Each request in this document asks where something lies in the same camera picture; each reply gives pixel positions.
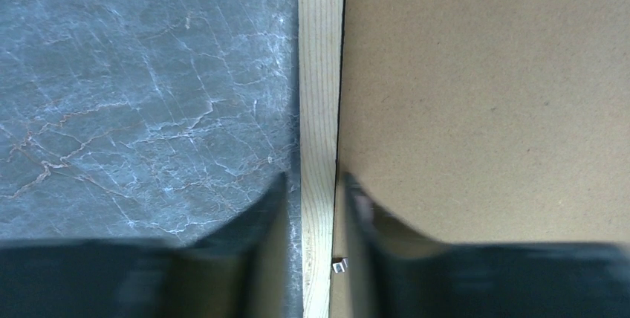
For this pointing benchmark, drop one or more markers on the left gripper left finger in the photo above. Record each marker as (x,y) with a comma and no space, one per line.
(238,270)

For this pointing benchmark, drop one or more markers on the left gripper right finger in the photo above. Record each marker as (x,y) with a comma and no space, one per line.
(397,271)

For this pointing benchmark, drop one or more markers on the brown cardboard backing board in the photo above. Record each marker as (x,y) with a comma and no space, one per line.
(487,121)

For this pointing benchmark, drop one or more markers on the wooden picture frame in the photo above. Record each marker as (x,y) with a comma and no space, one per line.
(320,46)

